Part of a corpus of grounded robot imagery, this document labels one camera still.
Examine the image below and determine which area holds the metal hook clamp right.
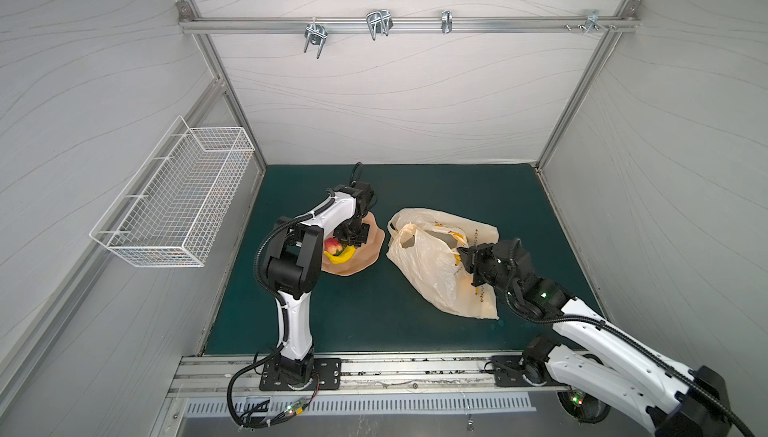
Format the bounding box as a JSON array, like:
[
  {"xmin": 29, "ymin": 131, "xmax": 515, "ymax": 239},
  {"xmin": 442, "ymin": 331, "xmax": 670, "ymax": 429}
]
[{"xmin": 564, "ymin": 11, "xmax": 618, "ymax": 35}]

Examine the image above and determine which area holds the metal u-bolt clamp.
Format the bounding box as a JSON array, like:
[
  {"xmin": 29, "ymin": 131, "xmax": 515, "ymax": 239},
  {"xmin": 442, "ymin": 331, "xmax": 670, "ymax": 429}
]
[
  {"xmin": 303, "ymin": 23, "xmax": 328, "ymax": 59},
  {"xmin": 365, "ymin": 9, "xmax": 393, "ymax": 41}
]

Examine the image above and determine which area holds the aluminium cross rail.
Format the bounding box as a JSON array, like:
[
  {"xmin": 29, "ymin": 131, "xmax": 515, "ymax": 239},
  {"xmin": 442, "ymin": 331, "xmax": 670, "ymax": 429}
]
[{"xmin": 180, "ymin": 14, "xmax": 641, "ymax": 35}]

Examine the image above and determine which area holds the white vent strip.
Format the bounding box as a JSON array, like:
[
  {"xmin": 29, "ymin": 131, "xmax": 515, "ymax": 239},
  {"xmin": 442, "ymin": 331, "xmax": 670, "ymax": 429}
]
[{"xmin": 184, "ymin": 391, "xmax": 537, "ymax": 418}]

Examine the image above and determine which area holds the yellow banana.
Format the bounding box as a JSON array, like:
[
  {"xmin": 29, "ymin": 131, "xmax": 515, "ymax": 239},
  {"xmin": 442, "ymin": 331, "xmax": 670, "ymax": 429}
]
[{"xmin": 324, "ymin": 246, "xmax": 356, "ymax": 265}]

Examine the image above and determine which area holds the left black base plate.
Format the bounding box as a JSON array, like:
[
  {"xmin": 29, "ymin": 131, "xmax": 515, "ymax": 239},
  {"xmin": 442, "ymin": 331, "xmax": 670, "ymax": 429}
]
[{"xmin": 259, "ymin": 356, "xmax": 342, "ymax": 391}]

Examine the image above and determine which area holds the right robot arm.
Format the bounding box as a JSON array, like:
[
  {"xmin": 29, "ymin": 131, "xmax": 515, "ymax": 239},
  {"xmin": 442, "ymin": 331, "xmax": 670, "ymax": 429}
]
[{"xmin": 458, "ymin": 239, "xmax": 751, "ymax": 436}]

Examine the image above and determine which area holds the metal U-bolt clamp middle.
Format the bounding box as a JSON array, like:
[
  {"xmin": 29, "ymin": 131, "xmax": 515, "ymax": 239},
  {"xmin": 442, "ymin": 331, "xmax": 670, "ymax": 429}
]
[{"xmin": 365, "ymin": 9, "xmax": 393, "ymax": 41}]

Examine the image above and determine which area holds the white wire basket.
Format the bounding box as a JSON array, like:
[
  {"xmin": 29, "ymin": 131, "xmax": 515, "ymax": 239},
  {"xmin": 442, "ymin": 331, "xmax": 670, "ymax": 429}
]
[{"xmin": 89, "ymin": 116, "xmax": 254, "ymax": 268}]

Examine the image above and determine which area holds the green table mat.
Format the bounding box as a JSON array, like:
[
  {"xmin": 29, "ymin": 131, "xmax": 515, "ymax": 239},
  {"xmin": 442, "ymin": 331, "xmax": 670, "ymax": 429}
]
[{"xmin": 206, "ymin": 164, "xmax": 595, "ymax": 355}]

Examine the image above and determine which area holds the left black corrugated cable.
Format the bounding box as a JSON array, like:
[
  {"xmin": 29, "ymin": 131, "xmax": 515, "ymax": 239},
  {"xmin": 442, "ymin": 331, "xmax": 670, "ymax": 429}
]
[{"xmin": 253, "ymin": 196, "xmax": 334, "ymax": 306}]

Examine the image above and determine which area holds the metal U-bolt clamp left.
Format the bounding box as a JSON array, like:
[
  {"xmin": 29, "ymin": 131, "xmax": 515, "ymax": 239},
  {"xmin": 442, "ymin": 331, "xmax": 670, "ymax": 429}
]
[{"xmin": 303, "ymin": 23, "xmax": 328, "ymax": 59}]

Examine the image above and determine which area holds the black corrugated cable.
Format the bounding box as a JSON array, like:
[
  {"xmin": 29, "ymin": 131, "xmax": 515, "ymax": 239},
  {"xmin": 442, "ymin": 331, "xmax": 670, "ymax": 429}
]
[
  {"xmin": 503, "ymin": 280, "xmax": 757, "ymax": 437},
  {"xmin": 253, "ymin": 196, "xmax": 334, "ymax": 306}
]

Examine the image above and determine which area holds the banana print plastic bag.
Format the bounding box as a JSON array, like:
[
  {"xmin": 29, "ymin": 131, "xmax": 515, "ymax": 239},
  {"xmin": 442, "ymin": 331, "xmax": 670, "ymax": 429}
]
[{"xmin": 387, "ymin": 208, "xmax": 499, "ymax": 320}]

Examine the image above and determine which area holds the right black corrugated cable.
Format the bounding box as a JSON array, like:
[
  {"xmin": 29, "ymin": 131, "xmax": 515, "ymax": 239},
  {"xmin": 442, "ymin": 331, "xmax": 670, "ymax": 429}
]
[{"xmin": 503, "ymin": 280, "xmax": 757, "ymax": 437}]

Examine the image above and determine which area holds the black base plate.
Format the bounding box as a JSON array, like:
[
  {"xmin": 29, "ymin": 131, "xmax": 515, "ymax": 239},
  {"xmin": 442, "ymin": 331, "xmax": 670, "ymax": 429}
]
[
  {"xmin": 259, "ymin": 356, "xmax": 342, "ymax": 391},
  {"xmin": 482, "ymin": 354, "xmax": 572, "ymax": 391}
]

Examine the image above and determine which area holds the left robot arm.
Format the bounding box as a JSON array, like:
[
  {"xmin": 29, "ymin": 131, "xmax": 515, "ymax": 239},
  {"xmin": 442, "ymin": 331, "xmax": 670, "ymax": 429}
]
[{"xmin": 254, "ymin": 180, "xmax": 375, "ymax": 387}]

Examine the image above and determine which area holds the small metal bracket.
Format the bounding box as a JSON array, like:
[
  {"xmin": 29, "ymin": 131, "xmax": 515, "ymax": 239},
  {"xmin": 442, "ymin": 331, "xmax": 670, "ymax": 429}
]
[{"xmin": 441, "ymin": 10, "xmax": 453, "ymax": 35}]

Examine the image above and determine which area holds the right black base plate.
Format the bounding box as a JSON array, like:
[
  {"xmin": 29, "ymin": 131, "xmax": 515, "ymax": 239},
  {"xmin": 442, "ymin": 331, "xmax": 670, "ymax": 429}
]
[{"xmin": 482, "ymin": 354, "xmax": 572, "ymax": 391}]

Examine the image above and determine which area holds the red apple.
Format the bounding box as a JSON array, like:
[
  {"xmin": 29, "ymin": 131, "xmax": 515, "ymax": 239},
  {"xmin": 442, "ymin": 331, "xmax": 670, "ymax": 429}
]
[{"xmin": 324, "ymin": 237, "xmax": 345, "ymax": 256}]

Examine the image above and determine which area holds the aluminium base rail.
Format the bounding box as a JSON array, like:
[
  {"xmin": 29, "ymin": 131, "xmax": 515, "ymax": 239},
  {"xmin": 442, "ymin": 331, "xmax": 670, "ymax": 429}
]
[{"xmin": 166, "ymin": 350, "xmax": 506, "ymax": 398}]

